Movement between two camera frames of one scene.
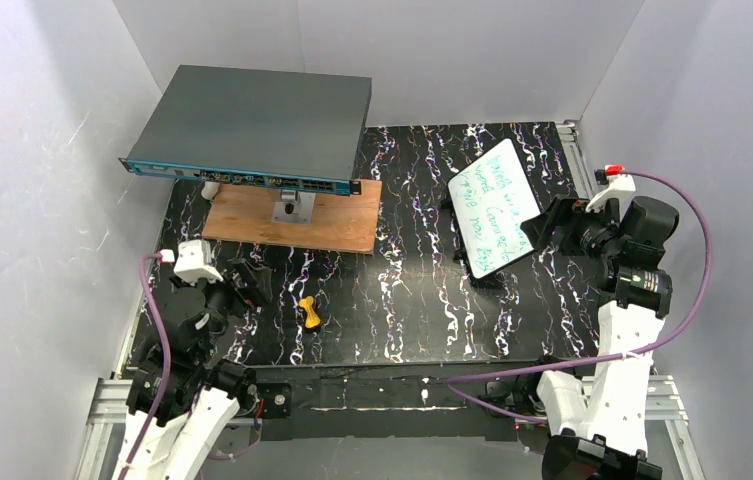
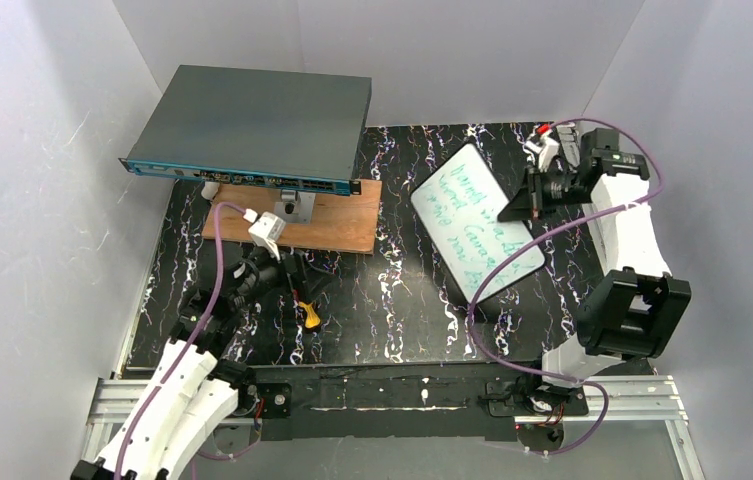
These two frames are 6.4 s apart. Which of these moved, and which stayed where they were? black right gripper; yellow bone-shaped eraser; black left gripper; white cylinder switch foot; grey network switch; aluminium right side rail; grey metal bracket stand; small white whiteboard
Moved: black right gripper; black left gripper; small white whiteboard
Stayed: grey metal bracket stand; yellow bone-shaped eraser; aluminium right side rail; grey network switch; white cylinder switch foot
